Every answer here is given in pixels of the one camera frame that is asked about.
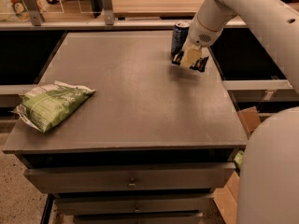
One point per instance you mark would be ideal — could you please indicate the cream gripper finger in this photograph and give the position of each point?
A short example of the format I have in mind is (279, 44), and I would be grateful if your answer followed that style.
(191, 53)

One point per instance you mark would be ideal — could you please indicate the black rxbar chocolate wrapper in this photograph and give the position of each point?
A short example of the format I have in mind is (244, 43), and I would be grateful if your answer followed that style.
(199, 65)

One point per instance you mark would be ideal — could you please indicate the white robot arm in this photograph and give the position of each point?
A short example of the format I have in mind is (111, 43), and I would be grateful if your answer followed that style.
(269, 177)

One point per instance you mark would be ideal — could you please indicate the blue pepsi can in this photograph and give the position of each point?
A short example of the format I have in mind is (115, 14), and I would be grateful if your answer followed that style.
(179, 35)

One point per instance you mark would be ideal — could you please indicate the wooden far desk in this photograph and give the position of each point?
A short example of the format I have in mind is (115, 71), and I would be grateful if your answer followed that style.
(155, 8)

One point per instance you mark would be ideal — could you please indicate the grey drawer cabinet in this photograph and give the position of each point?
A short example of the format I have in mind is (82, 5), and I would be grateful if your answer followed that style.
(144, 111)

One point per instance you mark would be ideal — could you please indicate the green snack packet in box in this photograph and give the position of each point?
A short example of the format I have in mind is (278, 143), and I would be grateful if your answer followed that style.
(239, 159)

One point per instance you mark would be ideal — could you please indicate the brown cardboard box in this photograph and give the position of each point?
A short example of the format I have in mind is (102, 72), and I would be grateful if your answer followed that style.
(226, 198)

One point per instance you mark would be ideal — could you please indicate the green chip bag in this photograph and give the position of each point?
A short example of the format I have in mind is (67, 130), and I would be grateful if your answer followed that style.
(45, 107)

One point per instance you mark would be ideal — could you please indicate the middle drawer with knob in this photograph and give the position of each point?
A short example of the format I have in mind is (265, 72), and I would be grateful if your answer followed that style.
(134, 204)

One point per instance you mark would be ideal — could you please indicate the drawer with knob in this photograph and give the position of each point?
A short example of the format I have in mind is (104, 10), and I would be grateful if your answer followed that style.
(134, 204)
(131, 177)

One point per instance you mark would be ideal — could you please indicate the orange snack bag behind glass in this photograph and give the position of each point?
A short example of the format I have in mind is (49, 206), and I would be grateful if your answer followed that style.
(13, 10)

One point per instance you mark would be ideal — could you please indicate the top drawer with knob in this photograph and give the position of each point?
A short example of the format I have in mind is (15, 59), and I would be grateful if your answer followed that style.
(131, 177)

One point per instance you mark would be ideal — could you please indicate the metal glass partition rail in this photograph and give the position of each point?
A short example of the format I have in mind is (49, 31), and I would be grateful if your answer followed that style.
(78, 16)

